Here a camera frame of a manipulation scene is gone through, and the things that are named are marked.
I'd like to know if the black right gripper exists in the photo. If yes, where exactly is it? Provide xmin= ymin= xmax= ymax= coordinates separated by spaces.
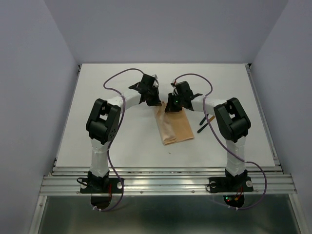
xmin=163 ymin=93 xmax=184 ymax=112

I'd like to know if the peach cloth napkin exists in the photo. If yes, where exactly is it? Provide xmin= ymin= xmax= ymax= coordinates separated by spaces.
xmin=154 ymin=101 xmax=194 ymax=145

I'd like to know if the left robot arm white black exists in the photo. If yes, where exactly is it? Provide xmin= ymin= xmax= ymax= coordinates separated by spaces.
xmin=83 ymin=74 xmax=161 ymax=192

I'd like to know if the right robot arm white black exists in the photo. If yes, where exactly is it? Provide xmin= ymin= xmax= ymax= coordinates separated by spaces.
xmin=165 ymin=81 xmax=251 ymax=190

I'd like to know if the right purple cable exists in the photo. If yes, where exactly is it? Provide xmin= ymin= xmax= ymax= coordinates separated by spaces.
xmin=172 ymin=73 xmax=267 ymax=212

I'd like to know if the purple cable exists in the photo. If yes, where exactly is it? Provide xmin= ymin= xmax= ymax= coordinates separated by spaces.
xmin=172 ymin=73 xmax=267 ymax=212
xmin=92 ymin=68 xmax=147 ymax=212

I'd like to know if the gold fork black handle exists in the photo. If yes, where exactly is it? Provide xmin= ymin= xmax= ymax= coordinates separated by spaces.
xmin=199 ymin=117 xmax=208 ymax=126

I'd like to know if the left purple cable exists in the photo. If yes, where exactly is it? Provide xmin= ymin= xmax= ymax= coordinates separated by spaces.
xmin=92 ymin=68 xmax=147 ymax=212

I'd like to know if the aluminium rail frame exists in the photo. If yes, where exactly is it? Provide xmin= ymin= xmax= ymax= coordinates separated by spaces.
xmin=32 ymin=63 xmax=301 ymax=234

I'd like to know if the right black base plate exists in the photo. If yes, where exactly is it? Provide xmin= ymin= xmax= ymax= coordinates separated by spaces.
xmin=206 ymin=177 xmax=254 ymax=194

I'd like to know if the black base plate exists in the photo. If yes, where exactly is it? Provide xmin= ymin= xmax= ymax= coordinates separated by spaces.
xmin=77 ymin=177 xmax=123 ymax=194
xmin=206 ymin=177 xmax=254 ymax=194

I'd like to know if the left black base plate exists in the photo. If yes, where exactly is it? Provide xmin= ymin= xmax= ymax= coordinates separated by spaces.
xmin=77 ymin=177 xmax=123 ymax=194

